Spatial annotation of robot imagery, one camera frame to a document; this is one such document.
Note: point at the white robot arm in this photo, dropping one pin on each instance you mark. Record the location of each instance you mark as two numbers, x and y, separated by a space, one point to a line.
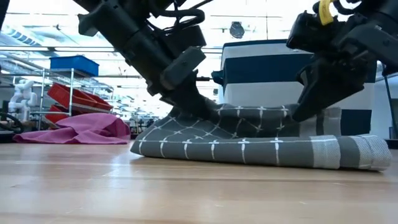
21 93

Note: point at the blue storage bin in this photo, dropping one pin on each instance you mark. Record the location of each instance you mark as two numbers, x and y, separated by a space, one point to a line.
74 65

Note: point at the magenta towel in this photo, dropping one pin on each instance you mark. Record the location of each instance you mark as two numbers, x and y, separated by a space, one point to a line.
93 130

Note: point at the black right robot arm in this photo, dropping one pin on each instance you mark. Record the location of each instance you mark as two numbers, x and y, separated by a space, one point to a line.
382 7

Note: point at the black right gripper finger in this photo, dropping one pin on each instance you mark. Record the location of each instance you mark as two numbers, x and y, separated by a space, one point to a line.
329 84

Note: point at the metal shelf rack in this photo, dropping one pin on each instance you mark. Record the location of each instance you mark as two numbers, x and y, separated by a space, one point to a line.
71 93

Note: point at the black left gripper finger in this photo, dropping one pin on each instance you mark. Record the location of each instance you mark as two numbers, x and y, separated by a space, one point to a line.
192 102

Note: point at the black table frame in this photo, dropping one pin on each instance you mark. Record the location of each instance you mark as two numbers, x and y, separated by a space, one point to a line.
392 143

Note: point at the grey checked towel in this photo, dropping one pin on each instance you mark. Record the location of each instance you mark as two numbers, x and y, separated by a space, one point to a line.
233 149

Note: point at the navy white striped basket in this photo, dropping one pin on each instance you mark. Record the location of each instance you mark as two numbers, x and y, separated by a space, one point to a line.
264 90

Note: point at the red shelf bin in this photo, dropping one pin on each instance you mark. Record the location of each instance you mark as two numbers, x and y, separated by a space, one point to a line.
56 116
71 96

